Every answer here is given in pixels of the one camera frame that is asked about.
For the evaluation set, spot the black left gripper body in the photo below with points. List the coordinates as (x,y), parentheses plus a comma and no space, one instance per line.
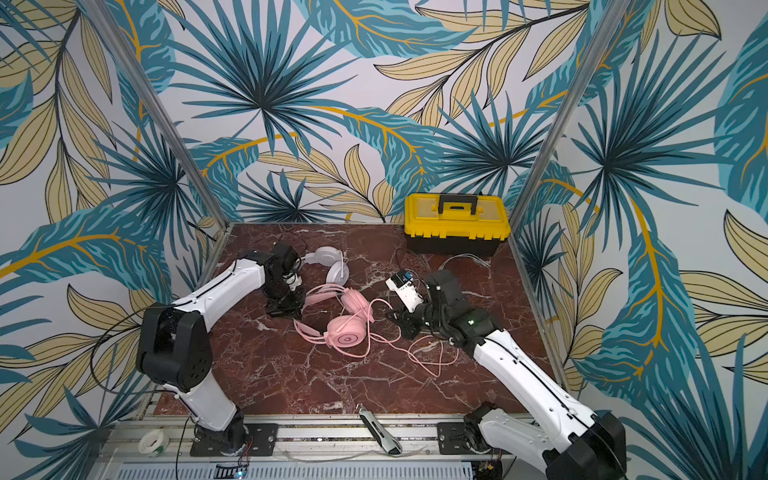
(285,296)

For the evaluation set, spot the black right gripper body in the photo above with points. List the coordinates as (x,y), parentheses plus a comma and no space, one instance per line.
(411,315)

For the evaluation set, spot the pink headphones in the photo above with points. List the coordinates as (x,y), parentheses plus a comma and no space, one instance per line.
(346,331)

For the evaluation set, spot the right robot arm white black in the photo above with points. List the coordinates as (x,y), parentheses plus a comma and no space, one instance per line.
(565,439)

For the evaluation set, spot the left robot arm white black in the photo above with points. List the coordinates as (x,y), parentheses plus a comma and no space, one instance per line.
(174,347)

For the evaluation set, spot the white grey headphones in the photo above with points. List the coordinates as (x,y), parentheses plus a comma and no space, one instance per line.
(334,260)

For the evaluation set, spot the yellow black toolbox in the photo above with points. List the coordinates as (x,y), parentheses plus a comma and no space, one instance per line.
(452,224)

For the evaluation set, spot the grey utility knife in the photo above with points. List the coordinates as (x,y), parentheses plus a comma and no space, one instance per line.
(387,442)

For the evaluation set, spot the white tape roll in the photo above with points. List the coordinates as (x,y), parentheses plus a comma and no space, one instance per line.
(153,443)

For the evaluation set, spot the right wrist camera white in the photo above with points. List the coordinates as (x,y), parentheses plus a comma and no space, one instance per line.
(404,284)

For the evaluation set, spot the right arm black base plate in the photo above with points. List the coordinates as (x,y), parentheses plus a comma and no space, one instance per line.
(460,438)

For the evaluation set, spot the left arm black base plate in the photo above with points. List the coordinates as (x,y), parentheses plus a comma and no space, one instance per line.
(247,439)

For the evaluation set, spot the aluminium front rail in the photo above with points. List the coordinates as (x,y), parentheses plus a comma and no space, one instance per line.
(306,447)

